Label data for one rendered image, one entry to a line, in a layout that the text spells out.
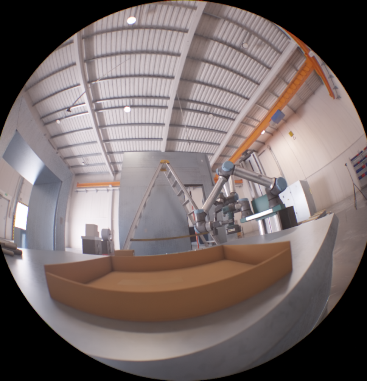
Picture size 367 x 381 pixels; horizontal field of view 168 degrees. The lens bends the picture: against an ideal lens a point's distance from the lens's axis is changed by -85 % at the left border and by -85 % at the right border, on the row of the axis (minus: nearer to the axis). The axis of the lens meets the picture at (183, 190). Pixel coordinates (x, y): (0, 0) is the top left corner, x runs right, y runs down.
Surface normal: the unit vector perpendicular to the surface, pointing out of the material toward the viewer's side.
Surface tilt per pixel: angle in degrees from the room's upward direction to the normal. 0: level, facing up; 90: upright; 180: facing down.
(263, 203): 90
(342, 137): 90
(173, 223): 90
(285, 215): 90
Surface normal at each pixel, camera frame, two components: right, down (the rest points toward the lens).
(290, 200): -0.96, 0.03
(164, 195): 0.23, -0.40
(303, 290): 0.22, -0.72
